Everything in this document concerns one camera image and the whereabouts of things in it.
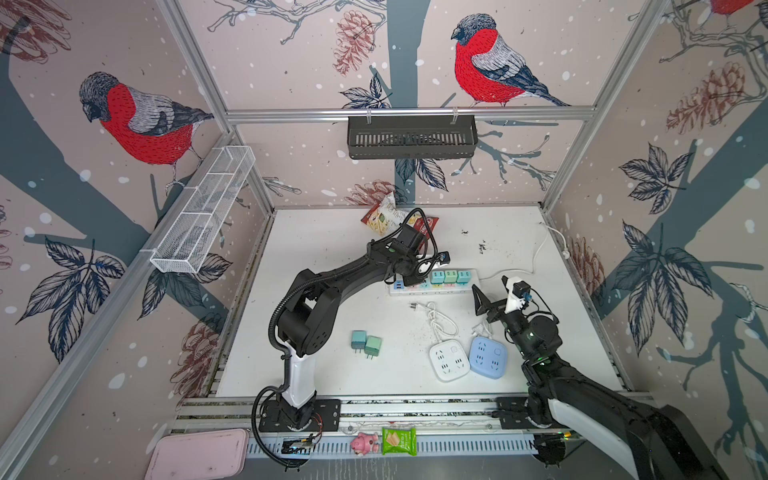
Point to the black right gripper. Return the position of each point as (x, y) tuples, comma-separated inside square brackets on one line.
[(499, 310)]

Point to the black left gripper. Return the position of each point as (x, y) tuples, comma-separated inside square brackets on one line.
[(419, 278)]

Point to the white multicolour power strip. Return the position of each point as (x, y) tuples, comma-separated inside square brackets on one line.
[(426, 288)]

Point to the teal plug adapter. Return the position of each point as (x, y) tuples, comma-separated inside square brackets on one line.
[(464, 276), (437, 277), (358, 340)]

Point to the light green plug adapter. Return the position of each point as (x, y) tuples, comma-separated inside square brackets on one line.
[(450, 276)]

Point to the green plug adapter front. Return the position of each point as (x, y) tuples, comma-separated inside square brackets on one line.
[(372, 346)]

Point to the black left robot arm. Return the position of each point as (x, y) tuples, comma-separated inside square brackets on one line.
[(304, 318)]

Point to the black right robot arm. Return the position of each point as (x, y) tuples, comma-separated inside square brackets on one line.
[(647, 441)]

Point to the teal plug adapter front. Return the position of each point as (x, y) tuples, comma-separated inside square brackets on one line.
[(358, 340)]

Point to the blue square power socket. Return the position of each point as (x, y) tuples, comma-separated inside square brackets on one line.
[(488, 357)]

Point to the white square power socket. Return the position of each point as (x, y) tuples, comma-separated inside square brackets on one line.
[(449, 360)]

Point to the red white chips bag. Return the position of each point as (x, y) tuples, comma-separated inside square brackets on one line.
[(385, 217)]

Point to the green snack packet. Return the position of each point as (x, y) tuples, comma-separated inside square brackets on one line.
[(399, 441)]

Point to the pink toy pig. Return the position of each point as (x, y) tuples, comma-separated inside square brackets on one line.
[(364, 444)]

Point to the pink tray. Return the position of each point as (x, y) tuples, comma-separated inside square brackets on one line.
[(206, 455)]

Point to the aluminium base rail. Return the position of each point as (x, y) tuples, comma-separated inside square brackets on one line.
[(445, 425)]

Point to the black hanging wire basket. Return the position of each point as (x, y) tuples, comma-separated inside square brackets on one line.
[(412, 137)]

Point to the white wire mesh shelf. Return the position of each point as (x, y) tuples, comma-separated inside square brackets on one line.
[(192, 234)]

